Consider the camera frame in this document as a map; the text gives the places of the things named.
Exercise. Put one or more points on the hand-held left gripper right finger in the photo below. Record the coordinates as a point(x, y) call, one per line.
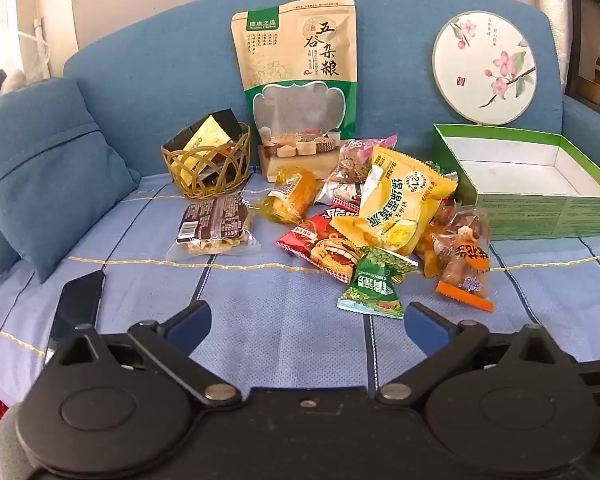
point(422, 321)

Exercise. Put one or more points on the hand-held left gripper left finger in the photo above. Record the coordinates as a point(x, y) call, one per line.
point(190, 322)

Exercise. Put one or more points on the orange snack packet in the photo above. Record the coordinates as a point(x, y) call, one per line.
point(427, 252)

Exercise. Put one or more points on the brown label clear packet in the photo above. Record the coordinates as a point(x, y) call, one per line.
point(215, 217)

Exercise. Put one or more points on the green cardboard box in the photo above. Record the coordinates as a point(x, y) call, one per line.
point(540, 210)

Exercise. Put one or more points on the large yellow snack packet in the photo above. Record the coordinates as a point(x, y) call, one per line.
point(400, 205)

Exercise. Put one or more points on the red printed snack packet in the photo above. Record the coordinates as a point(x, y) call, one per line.
point(320, 247)

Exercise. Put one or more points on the pink edged clear packet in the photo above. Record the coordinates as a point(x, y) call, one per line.
point(355, 160)

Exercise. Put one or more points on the green triangular snack packet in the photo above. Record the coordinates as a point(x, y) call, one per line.
point(375, 285)

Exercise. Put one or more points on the clear packet with orange clip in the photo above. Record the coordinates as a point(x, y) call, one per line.
point(462, 255)

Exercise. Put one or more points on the black smartphone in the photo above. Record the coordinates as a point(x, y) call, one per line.
point(75, 305)

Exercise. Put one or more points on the woven bamboo basket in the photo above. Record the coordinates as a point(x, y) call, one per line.
point(190, 188)

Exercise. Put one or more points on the red white black packet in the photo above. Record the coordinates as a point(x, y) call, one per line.
point(345, 208)

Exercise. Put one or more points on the white printed snack packet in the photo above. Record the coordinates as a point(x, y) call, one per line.
point(337, 191)

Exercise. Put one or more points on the yellow clear snack packet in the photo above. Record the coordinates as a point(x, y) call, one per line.
point(290, 195)

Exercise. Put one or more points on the yellow sachet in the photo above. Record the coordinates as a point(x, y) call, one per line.
point(206, 135)

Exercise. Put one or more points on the black sachet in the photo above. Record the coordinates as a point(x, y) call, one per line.
point(226, 120)

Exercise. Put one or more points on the blue cushion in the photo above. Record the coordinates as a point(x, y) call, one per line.
point(45, 170)

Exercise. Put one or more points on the blue fabric sofa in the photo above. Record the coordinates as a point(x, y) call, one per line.
point(145, 85)

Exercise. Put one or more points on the round floral fan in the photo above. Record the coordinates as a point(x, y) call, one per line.
point(475, 75)

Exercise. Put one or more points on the beige green grain pouch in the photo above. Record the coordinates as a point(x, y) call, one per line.
point(290, 60)

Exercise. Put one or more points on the white bubble wrap roll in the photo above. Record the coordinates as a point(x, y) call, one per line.
point(552, 10)

